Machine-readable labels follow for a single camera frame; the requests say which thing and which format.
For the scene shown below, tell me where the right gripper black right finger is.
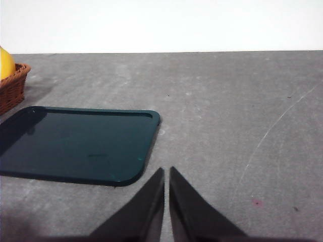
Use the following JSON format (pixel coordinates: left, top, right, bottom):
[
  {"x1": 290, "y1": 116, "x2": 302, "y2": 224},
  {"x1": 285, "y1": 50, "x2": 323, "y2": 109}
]
[{"x1": 168, "y1": 165, "x2": 255, "y2": 242}]

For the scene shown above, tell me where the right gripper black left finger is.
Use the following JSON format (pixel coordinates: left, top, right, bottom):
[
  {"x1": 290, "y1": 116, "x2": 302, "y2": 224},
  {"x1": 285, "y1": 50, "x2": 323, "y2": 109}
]
[{"x1": 83, "y1": 166, "x2": 166, "y2": 242}]

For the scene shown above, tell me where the dark green rectangular tray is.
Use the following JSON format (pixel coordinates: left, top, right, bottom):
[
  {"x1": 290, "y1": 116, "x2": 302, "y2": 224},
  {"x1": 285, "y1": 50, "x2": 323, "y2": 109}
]
[{"x1": 0, "y1": 105, "x2": 162, "y2": 188}]

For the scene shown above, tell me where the brown wicker basket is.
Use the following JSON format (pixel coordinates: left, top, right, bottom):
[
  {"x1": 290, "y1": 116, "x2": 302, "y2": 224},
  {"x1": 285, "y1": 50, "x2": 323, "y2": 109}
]
[{"x1": 0, "y1": 63, "x2": 32, "y2": 116}]

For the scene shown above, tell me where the yellow banana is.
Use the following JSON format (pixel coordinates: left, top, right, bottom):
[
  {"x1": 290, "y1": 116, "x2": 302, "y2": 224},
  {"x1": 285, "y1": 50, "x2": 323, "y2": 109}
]
[{"x1": 0, "y1": 46, "x2": 16, "y2": 81}]

